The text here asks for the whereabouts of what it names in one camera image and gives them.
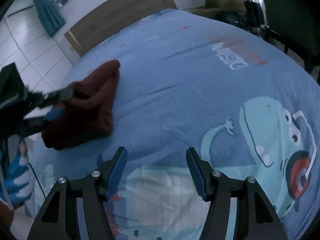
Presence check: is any cluttered wooden shelf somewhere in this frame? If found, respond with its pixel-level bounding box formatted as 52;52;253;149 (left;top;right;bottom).
187;0;289;54

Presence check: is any blue white gloved hand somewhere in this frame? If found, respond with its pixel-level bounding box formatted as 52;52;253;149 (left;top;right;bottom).
4;139;34;204

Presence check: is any dark red knit sweater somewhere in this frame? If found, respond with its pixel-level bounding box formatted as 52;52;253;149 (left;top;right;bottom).
41;60;120;151

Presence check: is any wooden headboard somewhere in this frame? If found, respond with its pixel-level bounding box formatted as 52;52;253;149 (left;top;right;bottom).
64;0;176;57

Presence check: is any blue cartoon print bedspread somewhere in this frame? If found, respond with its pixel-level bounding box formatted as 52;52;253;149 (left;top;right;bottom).
27;10;319;239

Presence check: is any teal curtain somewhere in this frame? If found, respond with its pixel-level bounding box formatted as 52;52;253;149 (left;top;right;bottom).
34;0;66;37

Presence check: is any black cable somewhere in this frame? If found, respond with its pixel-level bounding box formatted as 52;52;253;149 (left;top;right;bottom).
28;162;47;198

